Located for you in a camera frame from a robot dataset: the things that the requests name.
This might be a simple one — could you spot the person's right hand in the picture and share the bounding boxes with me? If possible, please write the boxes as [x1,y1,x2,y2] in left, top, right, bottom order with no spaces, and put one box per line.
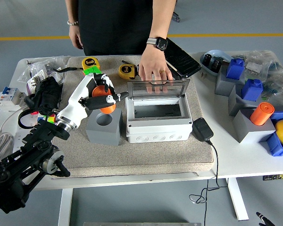
[68,23,84,50]

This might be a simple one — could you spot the white cable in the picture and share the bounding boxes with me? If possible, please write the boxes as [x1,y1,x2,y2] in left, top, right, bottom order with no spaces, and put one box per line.
[0,105,29,165]

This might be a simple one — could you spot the clear plastic bags with hardware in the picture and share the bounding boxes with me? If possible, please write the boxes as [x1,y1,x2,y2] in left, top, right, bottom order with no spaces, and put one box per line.
[17,55,71,83]

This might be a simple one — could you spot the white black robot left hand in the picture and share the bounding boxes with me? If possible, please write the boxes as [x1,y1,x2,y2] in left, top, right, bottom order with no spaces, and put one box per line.
[57,72,130,125]

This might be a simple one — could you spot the black strap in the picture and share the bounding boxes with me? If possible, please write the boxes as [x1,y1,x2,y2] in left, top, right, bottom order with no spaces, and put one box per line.
[52,67,83,73]

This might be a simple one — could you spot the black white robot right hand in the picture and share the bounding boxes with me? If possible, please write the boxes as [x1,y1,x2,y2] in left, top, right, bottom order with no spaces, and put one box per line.
[256,211,274,226]

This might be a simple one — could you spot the white switch in purple package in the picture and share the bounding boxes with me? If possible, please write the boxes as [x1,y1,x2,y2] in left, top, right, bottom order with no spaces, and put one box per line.
[25,70,64,95]

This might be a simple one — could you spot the black open tool case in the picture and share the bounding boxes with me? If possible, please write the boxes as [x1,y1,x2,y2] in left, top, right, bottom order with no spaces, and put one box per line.
[164,37,202,80]

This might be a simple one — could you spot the black power adapter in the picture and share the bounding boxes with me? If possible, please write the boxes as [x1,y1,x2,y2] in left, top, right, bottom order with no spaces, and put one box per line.
[192,117,214,142]

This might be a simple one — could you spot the grey block with round hole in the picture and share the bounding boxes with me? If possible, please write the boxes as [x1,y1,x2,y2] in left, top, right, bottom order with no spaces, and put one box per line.
[85,108,123,146]

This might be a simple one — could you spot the light blue bowl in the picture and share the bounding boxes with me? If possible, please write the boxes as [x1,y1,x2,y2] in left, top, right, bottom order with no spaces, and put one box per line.
[200,49,234,77]

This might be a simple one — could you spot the blue bottle-shaped block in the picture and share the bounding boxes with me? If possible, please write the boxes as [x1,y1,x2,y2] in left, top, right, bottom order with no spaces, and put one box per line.
[225,58,245,80]
[241,79,264,101]

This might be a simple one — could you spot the black folded cloth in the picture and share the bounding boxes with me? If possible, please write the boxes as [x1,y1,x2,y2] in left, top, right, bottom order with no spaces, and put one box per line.
[24,76,64,116]

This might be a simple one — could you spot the white table leg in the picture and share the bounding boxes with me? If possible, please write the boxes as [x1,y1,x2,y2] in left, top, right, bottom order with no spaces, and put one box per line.
[226,178,250,221]
[58,188,74,226]

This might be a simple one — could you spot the smoky transparent hinged box lid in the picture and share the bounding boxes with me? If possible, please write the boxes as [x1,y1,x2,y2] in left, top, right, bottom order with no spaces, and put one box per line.
[126,79,191,98]

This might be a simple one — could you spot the white blue circuit breaker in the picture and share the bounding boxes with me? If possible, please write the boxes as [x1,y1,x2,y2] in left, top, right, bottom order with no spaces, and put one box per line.
[0,86,27,111]

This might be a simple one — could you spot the white electrical junction box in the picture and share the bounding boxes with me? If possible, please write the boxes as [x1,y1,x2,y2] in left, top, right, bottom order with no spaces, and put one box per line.
[125,91,193,144]

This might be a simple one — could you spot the person's left hand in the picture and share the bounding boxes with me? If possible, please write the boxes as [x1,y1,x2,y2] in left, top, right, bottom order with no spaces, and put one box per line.
[138,44,173,94]

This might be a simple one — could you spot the black table control panel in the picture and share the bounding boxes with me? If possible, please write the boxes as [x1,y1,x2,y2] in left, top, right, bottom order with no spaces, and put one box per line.
[262,173,283,181]

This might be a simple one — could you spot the black adapter cord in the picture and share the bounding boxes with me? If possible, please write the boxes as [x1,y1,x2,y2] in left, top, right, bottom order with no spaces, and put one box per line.
[188,138,227,226]

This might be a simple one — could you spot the white power strip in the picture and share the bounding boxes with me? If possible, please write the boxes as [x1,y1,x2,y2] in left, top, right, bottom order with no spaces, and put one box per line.
[13,110,50,151]

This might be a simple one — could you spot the colourful puzzle cube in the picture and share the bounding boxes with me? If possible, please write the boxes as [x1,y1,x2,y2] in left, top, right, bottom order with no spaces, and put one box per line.
[30,110,57,125]
[82,66,102,77]

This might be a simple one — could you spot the blue plastic bin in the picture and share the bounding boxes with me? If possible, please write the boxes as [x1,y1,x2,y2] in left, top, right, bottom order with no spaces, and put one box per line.
[259,110,283,157]

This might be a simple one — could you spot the black wrist watch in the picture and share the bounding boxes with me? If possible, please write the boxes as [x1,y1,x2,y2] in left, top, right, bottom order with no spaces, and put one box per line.
[146,36,168,50]

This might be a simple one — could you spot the person's torso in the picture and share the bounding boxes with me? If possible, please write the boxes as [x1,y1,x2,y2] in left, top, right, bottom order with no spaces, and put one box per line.
[77,0,156,57]

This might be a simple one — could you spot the grey-brown mat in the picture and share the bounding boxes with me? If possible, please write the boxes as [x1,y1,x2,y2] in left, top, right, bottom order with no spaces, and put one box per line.
[46,54,215,179]

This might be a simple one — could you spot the yellow black tape measure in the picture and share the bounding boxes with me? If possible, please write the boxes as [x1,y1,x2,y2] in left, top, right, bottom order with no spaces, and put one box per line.
[118,60,140,80]
[82,56,101,71]

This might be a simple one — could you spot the clear bags of electronic parts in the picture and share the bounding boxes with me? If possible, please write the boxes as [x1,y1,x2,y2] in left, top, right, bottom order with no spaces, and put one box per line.
[231,49,283,104]

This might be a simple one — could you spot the orange cylinder battery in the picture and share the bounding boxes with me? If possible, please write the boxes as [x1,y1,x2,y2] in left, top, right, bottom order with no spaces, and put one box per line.
[92,85,117,115]
[250,102,275,126]

